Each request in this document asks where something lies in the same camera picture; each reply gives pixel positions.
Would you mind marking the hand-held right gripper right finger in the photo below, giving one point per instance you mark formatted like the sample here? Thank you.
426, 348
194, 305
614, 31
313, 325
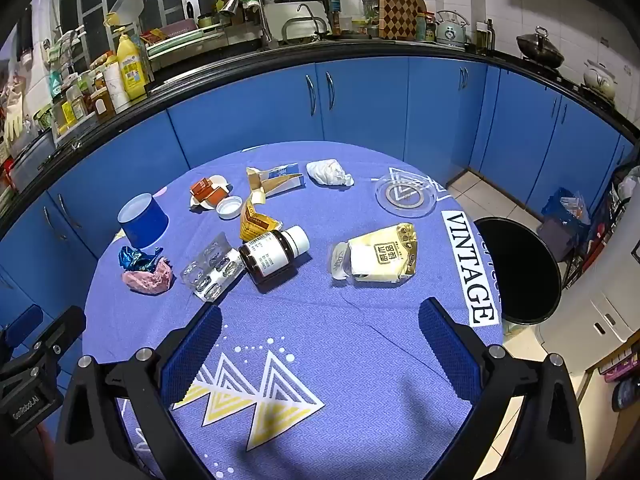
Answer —
450, 355

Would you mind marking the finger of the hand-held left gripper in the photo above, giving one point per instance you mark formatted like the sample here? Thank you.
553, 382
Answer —
20, 324
62, 327

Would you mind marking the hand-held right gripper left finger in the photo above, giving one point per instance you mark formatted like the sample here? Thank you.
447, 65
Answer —
195, 355

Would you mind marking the silver blister pack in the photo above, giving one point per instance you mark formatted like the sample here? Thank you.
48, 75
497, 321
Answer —
220, 280
205, 260

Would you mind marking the blue foil wrapper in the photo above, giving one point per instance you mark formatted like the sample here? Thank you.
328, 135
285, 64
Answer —
135, 260

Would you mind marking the black trash bin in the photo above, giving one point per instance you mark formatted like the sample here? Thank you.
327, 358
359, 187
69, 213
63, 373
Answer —
520, 270

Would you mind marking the yellow snack wrapper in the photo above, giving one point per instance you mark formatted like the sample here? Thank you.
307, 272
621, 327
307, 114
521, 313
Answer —
380, 255

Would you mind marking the brown medicine bottle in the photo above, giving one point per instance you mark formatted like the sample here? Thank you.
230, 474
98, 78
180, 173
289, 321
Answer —
270, 257

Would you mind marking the torn yellow packet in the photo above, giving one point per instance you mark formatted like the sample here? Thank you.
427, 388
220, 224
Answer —
252, 222

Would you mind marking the small orange box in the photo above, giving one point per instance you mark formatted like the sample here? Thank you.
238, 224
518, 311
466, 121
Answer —
202, 187

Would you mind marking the clear plastic lid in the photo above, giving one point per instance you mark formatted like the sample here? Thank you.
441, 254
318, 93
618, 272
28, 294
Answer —
385, 200

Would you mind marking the torn blue cardboard box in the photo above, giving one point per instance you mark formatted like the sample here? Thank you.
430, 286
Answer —
280, 180

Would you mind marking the pink wrapper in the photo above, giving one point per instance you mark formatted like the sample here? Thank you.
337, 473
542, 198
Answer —
147, 281

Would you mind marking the blue printed tablecloth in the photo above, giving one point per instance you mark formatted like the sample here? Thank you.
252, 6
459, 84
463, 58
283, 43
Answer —
325, 320

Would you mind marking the blue paper cup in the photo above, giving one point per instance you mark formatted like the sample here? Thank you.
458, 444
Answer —
147, 225

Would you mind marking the white bottle cap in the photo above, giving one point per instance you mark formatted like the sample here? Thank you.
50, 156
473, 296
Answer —
229, 207

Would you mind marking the white storage box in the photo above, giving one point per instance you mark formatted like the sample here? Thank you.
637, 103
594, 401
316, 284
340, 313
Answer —
600, 330

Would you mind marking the grey bin with blue bag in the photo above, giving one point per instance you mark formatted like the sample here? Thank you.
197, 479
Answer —
555, 235

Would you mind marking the white paper wrapper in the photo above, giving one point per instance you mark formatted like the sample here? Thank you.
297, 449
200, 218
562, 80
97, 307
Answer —
217, 180

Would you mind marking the black metal shelf rack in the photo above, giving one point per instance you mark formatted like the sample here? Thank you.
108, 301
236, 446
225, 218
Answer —
607, 240

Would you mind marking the yellow rubber glove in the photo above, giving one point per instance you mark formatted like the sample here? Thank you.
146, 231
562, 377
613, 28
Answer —
14, 115

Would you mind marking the crumpled white tissue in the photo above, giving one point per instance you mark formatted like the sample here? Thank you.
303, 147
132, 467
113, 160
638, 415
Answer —
327, 172

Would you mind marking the row of condiment jars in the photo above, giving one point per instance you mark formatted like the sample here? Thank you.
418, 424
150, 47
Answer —
80, 102

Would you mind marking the white plastic bottle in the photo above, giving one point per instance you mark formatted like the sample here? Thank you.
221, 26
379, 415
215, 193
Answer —
117, 87

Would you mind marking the blue kitchen cabinet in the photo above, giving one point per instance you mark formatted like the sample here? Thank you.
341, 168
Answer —
370, 110

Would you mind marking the yellow detergent bottle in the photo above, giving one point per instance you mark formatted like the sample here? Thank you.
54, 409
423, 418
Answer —
131, 70

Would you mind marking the white ceramic pot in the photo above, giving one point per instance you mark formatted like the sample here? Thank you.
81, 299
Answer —
600, 80

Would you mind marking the dark wok with lid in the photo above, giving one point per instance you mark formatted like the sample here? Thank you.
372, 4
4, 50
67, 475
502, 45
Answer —
540, 50

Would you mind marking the glass oil bottle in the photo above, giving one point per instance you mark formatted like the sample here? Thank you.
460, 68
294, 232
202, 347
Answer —
484, 37

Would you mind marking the pale green kettle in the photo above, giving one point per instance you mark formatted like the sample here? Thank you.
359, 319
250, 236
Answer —
450, 32

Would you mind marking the green label jar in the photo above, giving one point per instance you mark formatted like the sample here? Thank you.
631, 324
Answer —
426, 27

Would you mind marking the translucent plastic jug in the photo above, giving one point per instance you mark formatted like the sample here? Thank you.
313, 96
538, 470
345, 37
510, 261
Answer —
127, 5

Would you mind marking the chrome faucet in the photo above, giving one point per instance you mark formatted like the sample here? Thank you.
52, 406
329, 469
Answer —
264, 30

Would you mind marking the checkered cutting board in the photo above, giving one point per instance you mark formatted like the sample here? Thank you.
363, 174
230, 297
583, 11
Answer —
397, 5

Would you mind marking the white basin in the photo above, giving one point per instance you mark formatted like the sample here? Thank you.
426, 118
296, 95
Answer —
295, 10

